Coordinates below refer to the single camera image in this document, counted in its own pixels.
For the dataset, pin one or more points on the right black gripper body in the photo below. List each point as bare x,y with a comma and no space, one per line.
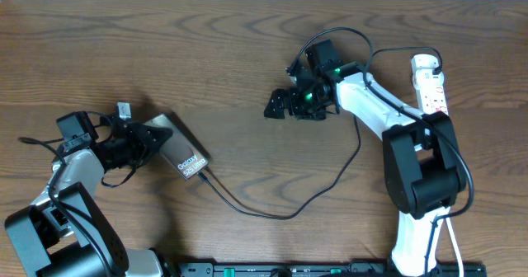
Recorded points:
307,103

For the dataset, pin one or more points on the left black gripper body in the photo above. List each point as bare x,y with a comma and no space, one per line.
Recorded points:
134,137

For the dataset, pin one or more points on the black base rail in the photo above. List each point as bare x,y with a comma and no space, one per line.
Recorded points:
357,268

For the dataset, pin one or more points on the white USB charger adapter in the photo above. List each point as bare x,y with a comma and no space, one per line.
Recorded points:
420,61

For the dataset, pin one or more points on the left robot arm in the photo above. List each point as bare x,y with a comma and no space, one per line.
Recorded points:
63,232

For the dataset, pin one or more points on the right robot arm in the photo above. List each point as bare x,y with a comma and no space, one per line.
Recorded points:
423,168

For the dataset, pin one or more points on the white power strip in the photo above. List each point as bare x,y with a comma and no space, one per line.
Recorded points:
431,97

